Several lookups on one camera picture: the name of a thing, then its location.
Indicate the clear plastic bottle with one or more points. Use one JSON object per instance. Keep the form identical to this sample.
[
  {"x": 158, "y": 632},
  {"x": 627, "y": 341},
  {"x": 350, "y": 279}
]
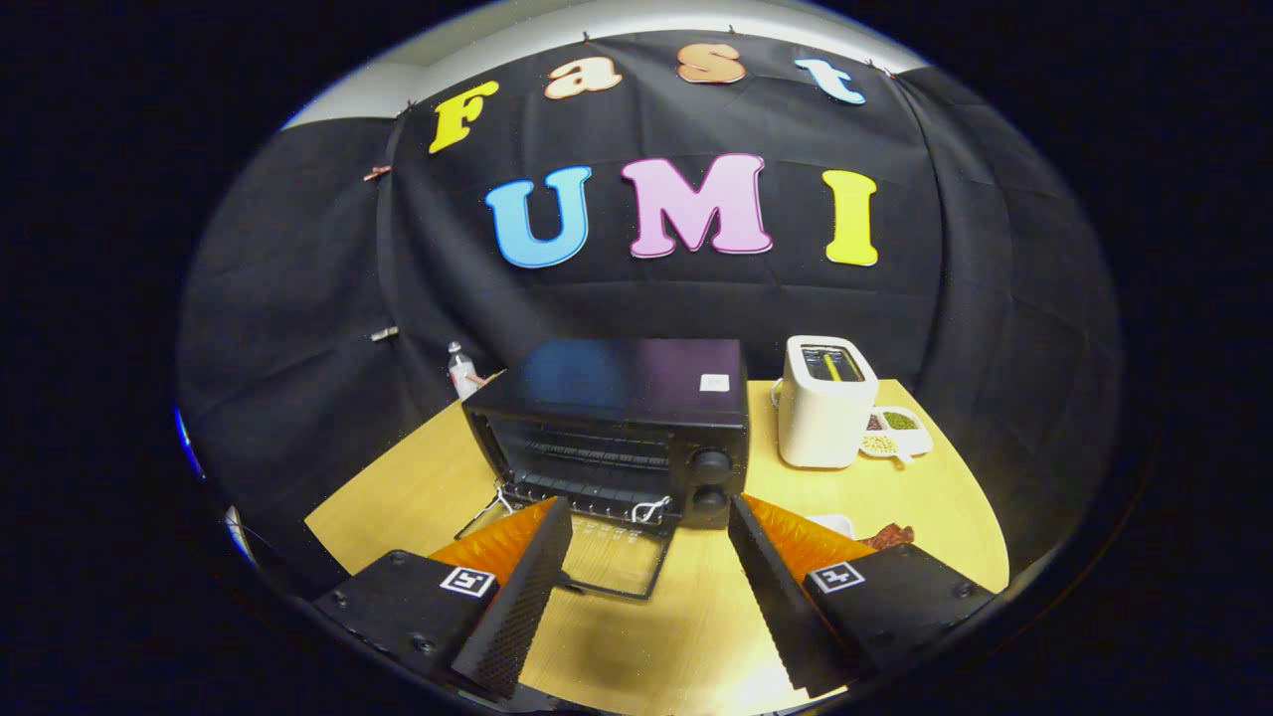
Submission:
[{"x": 460, "y": 378}]

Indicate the white ridged plate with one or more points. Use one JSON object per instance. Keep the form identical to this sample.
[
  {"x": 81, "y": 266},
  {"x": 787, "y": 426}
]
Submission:
[{"x": 833, "y": 523}]

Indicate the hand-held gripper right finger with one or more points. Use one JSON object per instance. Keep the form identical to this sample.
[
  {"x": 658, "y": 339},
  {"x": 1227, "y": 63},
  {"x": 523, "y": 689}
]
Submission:
[{"x": 774, "y": 597}]

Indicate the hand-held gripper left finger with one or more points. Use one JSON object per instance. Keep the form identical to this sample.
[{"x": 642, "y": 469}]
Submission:
[{"x": 532, "y": 587}]

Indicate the small red clip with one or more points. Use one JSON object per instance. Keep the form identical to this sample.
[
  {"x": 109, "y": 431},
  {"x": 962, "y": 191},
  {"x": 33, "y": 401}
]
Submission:
[{"x": 376, "y": 173}]

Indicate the white divided bean dish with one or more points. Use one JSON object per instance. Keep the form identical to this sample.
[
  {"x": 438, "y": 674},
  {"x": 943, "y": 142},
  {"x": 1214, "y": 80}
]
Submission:
[{"x": 920, "y": 440}]

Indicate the black toaster oven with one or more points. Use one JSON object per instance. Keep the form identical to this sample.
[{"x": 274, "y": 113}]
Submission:
[{"x": 617, "y": 388}]

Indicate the small silver clip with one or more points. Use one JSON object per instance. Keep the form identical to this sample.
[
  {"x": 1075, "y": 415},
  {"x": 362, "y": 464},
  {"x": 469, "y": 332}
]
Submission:
[{"x": 384, "y": 333}]

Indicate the brown meat slice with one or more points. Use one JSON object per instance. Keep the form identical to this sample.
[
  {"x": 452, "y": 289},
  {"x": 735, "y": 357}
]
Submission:
[{"x": 888, "y": 537}]

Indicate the white pop-up toaster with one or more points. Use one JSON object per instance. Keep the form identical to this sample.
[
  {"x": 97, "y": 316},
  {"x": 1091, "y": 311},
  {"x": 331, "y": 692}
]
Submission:
[{"x": 820, "y": 428}]

